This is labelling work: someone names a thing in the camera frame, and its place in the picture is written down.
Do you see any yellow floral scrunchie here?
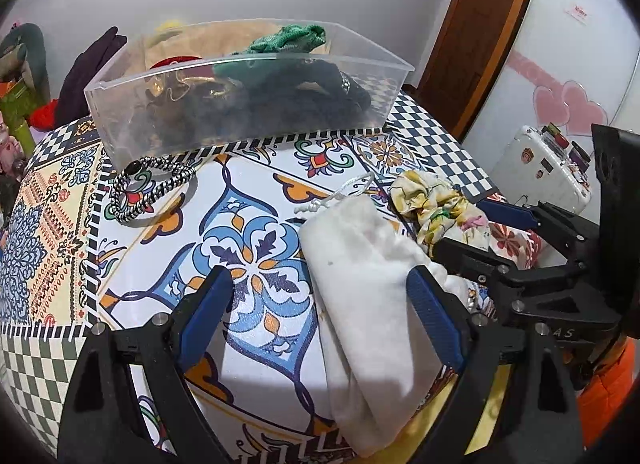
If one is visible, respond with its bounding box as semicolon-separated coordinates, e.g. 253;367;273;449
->
390;170;490;257

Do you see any white drawstring pouch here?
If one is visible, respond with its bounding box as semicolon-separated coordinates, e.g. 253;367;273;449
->
298;174;477;463

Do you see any black white braided headband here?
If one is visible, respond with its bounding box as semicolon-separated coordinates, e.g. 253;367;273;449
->
106;156;195;224

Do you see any clear plastic storage box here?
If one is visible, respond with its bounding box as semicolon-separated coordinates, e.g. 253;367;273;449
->
85;19;413;168

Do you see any black beige eye mask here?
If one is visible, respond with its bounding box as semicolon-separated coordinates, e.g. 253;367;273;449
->
293;60;371;114

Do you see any white suitcase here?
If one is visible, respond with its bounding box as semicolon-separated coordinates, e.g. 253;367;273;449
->
490;125;600;221

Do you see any orange jacket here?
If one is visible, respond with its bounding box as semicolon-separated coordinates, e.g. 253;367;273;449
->
577;338;636;448

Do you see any white sliding wardrobe door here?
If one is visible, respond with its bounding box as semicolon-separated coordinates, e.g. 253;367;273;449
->
459;0;640;196

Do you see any patterned colourful tablecloth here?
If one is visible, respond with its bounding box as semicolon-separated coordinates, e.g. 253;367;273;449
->
1;95;491;463

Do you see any brown wooden wardrobe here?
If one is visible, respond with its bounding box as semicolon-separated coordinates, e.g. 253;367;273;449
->
416;0;529;140

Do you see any green knitted item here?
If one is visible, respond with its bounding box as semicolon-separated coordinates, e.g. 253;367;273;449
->
214;24;326;87

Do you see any dark purple clothing pile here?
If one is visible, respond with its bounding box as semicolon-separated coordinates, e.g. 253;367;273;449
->
53;26;127;128

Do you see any green cardboard box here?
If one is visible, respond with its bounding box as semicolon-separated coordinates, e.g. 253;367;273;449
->
1;80;39;158

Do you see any beige fleece blanket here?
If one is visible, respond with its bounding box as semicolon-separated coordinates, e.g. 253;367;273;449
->
144;20;280;68

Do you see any green dinosaur plush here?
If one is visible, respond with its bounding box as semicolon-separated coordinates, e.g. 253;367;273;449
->
0;23;50;102

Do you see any yellow fuzzy headband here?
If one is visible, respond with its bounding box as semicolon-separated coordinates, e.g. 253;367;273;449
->
154;19;184;35

